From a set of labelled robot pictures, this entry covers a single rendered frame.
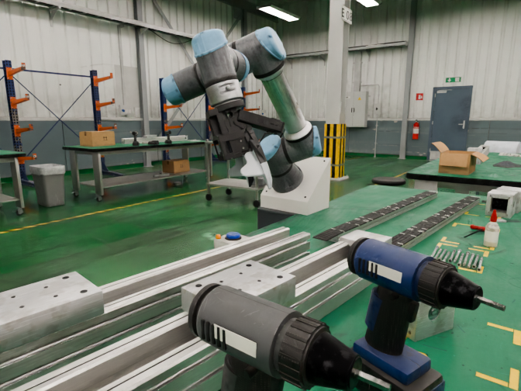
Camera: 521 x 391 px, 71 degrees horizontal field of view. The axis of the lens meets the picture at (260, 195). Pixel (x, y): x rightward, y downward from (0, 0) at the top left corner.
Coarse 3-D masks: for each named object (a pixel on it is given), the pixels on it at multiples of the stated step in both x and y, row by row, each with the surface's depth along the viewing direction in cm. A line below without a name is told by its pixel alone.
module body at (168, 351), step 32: (320, 256) 83; (320, 288) 70; (352, 288) 80; (96, 352) 48; (128, 352) 49; (160, 352) 53; (192, 352) 49; (224, 352) 53; (32, 384) 43; (64, 384) 44; (96, 384) 47; (128, 384) 43; (160, 384) 46; (192, 384) 50
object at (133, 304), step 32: (192, 256) 83; (224, 256) 87; (256, 256) 84; (288, 256) 94; (128, 288) 69; (160, 288) 67; (96, 320) 58; (128, 320) 62; (160, 320) 67; (32, 352) 52; (64, 352) 55; (0, 384) 50
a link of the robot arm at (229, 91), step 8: (232, 80) 77; (208, 88) 78; (216, 88) 77; (224, 88) 77; (232, 88) 77; (240, 88) 80; (208, 96) 79; (216, 96) 77; (224, 96) 77; (232, 96) 77; (240, 96) 79; (216, 104) 78
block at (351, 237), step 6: (348, 234) 95; (354, 234) 95; (360, 234) 95; (366, 234) 95; (372, 234) 95; (378, 234) 95; (342, 240) 93; (348, 240) 92; (354, 240) 90; (384, 240) 90; (390, 240) 92
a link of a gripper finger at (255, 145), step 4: (252, 136) 78; (252, 140) 77; (256, 140) 77; (252, 144) 77; (256, 144) 77; (252, 148) 78; (256, 148) 77; (260, 148) 77; (256, 152) 77; (260, 152) 77; (260, 156) 77; (264, 156) 77; (260, 160) 77; (264, 160) 77
